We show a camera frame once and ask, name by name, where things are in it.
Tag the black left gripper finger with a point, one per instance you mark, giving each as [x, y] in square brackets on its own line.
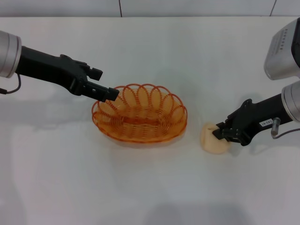
[96, 73]
[100, 92]

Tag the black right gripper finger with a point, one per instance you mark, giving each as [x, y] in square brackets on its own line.
[222, 125]
[227, 136]

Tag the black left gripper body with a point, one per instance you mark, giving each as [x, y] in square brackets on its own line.
[51, 70]

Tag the white number label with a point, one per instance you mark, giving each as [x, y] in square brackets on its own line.
[265, 123]

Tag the pale beige bun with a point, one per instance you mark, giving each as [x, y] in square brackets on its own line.
[209, 145]

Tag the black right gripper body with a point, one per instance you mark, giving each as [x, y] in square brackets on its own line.
[255, 117]

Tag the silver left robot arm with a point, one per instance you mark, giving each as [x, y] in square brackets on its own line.
[8, 54]

